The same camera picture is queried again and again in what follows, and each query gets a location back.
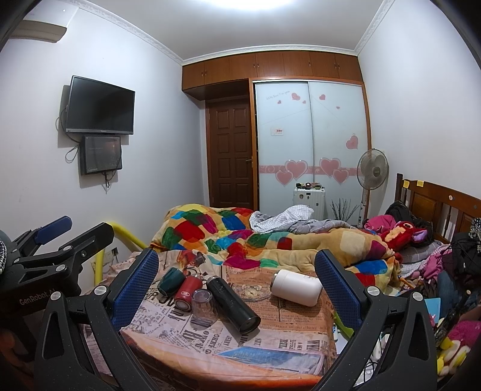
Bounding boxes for red plush toy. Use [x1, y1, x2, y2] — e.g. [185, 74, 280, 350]
[380, 221, 434, 252]

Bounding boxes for clear glass cup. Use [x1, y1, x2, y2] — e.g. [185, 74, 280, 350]
[191, 289, 218, 328]

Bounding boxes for black thermos bottle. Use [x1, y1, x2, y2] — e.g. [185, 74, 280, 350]
[206, 275, 261, 334]

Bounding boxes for wall mounted black television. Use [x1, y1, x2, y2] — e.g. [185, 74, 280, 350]
[64, 75, 135, 135]

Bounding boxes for small black wall monitor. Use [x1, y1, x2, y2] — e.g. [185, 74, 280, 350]
[79, 135, 122, 175]

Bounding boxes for colourful patchwork quilt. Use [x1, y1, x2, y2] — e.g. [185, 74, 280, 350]
[150, 204, 400, 290]

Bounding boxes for white grey crumpled cloth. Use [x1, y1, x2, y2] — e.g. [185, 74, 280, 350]
[249, 205, 354, 235]

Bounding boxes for wooden overhead cabinets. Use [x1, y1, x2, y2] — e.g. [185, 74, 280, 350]
[182, 51, 363, 100]

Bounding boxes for brown wooden door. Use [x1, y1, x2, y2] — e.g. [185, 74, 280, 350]
[206, 98, 254, 209]

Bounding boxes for white standing fan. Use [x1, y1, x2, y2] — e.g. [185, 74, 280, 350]
[356, 148, 389, 227]

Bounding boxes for wooden bed headboard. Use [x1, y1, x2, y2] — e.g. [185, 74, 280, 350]
[395, 174, 481, 244]

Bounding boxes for red thermos cup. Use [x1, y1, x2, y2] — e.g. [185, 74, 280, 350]
[174, 275, 203, 312]

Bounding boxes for newspaper print tablecloth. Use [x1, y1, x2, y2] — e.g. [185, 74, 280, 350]
[121, 250, 337, 390]

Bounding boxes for yellow plush toy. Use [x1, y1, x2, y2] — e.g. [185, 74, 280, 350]
[436, 337, 470, 378]

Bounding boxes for dark green faceted cup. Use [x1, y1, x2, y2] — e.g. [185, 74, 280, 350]
[157, 267, 186, 299]

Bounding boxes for white cylindrical cup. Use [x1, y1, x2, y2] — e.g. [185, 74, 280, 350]
[270, 269, 322, 307]

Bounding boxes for sliding wardrobe with hearts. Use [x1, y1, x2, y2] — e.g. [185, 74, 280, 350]
[253, 81, 369, 225]

